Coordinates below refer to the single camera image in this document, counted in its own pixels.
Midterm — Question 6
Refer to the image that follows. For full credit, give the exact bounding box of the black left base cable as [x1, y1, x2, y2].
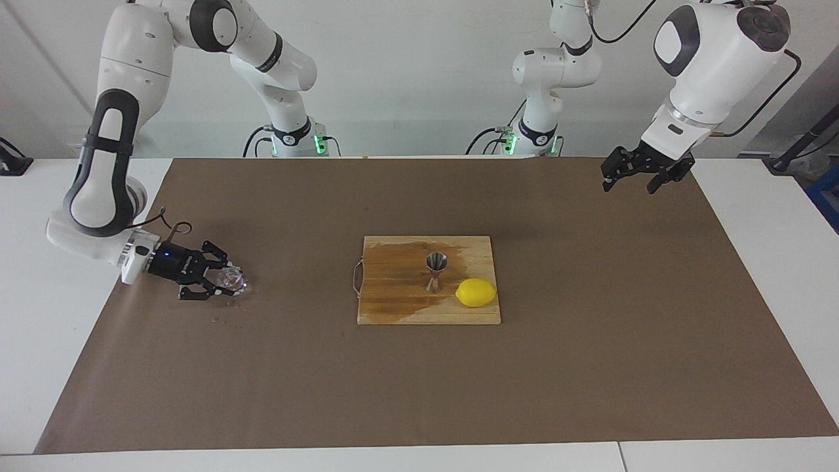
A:
[465, 92, 528, 157]

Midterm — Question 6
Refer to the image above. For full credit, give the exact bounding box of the brown paper table mat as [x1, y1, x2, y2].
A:
[34, 156, 839, 454]

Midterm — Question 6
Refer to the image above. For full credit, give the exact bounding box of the blue crate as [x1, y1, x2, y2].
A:
[805, 164, 839, 233]

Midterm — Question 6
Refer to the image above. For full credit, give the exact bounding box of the black right base cable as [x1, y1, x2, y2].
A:
[243, 126, 276, 158]

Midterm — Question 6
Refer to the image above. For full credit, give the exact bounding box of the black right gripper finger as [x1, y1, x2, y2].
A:
[178, 279, 230, 302]
[200, 240, 231, 269]

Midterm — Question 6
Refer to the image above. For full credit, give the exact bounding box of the yellow lemon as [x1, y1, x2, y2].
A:
[455, 278, 498, 309]

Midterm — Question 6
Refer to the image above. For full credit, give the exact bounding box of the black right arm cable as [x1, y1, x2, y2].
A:
[128, 207, 193, 247]

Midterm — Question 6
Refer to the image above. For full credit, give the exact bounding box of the black base cable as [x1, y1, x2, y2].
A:
[465, 92, 528, 157]
[243, 126, 276, 158]

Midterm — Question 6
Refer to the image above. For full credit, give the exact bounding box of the steel double jigger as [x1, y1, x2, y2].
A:
[425, 252, 449, 294]

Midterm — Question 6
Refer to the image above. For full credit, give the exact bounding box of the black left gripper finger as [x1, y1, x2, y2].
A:
[646, 157, 695, 195]
[601, 147, 646, 193]

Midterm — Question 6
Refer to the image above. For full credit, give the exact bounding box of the wooden cutting board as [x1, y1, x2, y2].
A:
[351, 235, 502, 326]

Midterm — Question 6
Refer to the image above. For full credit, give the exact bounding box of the small clear glass cup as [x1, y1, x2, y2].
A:
[215, 264, 247, 294]

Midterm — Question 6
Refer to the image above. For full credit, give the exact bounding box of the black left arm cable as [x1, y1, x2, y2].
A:
[590, 0, 802, 138]

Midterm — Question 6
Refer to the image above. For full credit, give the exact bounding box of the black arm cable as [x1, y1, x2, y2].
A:
[590, 0, 802, 138]
[128, 207, 193, 247]

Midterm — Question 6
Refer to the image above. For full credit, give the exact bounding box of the black stand pole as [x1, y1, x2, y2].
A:
[767, 105, 839, 172]

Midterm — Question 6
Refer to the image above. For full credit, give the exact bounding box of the black clamp mount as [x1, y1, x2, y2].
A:
[0, 136, 33, 176]

